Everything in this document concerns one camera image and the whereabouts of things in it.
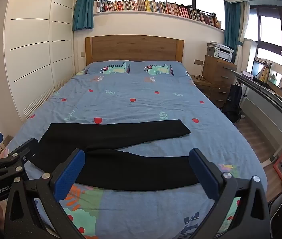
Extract long grey desk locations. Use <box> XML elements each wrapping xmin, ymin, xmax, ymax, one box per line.
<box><xmin>232</xmin><ymin>70</ymin><xmax>282</xmax><ymax>175</ymax></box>

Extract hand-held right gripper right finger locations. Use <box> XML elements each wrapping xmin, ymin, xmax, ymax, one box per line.
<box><xmin>189</xmin><ymin>148</ymin><xmax>271</xmax><ymax>239</ymax></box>

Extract computer monitor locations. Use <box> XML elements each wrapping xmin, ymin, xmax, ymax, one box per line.
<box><xmin>252</xmin><ymin>57</ymin><xmax>273</xmax><ymax>80</ymax></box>

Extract black pants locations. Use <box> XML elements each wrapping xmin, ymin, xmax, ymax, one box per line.
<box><xmin>31</xmin><ymin>119</ymin><xmax>207</xmax><ymax>192</ymax></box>

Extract black bag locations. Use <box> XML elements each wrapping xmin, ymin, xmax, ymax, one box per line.
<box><xmin>220</xmin><ymin>85</ymin><xmax>243</xmax><ymax>124</ymax></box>

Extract blue printed bed sheet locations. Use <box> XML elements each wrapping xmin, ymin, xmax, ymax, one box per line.
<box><xmin>5</xmin><ymin>60</ymin><xmax>268</xmax><ymax>239</ymax></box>

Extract wooden nightstand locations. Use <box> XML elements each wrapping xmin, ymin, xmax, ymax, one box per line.
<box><xmin>190</xmin><ymin>75</ymin><xmax>222</xmax><ymax>108</ymax></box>

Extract bookshelf with books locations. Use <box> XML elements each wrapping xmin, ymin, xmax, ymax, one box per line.
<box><xmin>93</xmin><ymin>0</ymin><xmax>223</xmax><ymax>29</ymax></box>

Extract wooden chest of drawers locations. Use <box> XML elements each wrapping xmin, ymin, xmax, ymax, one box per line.
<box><xmin>202</xmin><ymin>55</ymin><xmax>238</xmax><ymax>105</ymax></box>

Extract white printer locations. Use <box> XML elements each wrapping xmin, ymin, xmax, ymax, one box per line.
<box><xmin>206</xmin><ymin>42</ymin><xmax>234</xmax><ymax>62</ymax></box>

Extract white wardrobe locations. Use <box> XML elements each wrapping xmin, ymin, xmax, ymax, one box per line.
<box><xmin>4</xmin><ymin>0</ymin><xmax>80</xmax><ymax>123</ymax></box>

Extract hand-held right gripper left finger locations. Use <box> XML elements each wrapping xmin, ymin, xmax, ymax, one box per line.
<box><xmin>4</xmin><ymin>149</ymin><xmax>86</xmax><ymax>239</ymax></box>

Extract blue dinosaur print pillow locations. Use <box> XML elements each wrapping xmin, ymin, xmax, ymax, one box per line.
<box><xmin>133</xmin><ymin>61</ymin><xmax>189</xmax><ymax>77</ymax></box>
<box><xmin>83</xmin><ymin>60</ymin><xmax>138</xmax><ymax>75</ymax></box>

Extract teal curtain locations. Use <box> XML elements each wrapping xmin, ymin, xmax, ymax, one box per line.
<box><xmin>224</xmin><ymin>1</ymin><xmax>243</xmax><ymax>56</ymax></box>
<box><xmin>72</xmin><ymin>0</ymin><xmax>96</xmax><ymax>32</ymax></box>

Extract white radiator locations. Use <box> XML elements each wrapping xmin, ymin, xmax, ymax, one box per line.
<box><xmin>240</xmin><ymin>87</ymin><xmax>282</xmax><ymax>153</ymax></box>

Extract wooden headboard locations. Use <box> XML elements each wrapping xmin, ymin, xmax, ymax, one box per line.
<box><xmin>85</xmin><ymin>35</ymin><xmax>184</xmax><ymax>66</ymax></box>

